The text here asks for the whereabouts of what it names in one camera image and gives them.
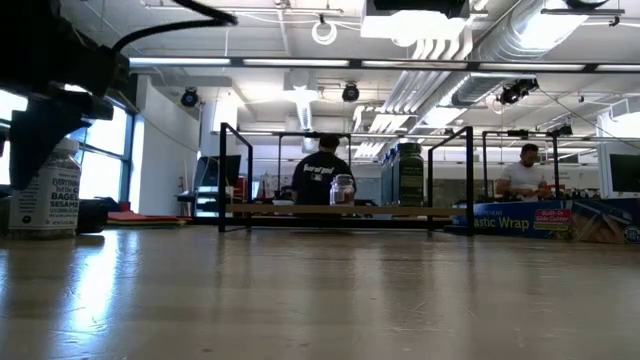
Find person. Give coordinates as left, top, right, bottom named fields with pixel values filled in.
left=494, top=143, right=550, bottom=201
left=290, top=133, right=357, bottom=206

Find black computer monitor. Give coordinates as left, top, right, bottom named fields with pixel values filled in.
left=193, top=153, right=243, bottom=190

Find wooden shelf black metal frame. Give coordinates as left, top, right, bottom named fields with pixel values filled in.
left=218, top=122, right=475, bottom=237

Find red paper pad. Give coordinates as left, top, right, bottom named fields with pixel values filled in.
left=106, top=209, right=194, bottom=227

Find black ceiling camera cluster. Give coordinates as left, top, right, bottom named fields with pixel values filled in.
left=499, top=77, right=540, bottom=106

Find black background gantry frame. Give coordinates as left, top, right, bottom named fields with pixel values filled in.
left=277, top=130, right=353, bottom=207
left=481, top=128, right=560, bottom=199

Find small glass jar cork lid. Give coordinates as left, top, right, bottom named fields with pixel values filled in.
left=329, top=173, right=356, bottom=207

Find white framed display screen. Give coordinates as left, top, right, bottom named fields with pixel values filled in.
left=598, top=141, right=640, bottom=200

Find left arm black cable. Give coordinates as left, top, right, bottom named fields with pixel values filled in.
left=112, top=0, right=239, bottom=54

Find blue plastic wrap box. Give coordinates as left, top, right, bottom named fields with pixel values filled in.
left=452, top=198, right=640, bottom=246

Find bagel seasoning jar white lid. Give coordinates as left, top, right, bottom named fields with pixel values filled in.
left=7, top=138, right=82, bottom=240

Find white coiled cable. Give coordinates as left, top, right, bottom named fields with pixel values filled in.
left=311, top=18, right=339, bottom=46

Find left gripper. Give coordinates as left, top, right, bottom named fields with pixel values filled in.
left=0, top=0, right=132, bottom=191

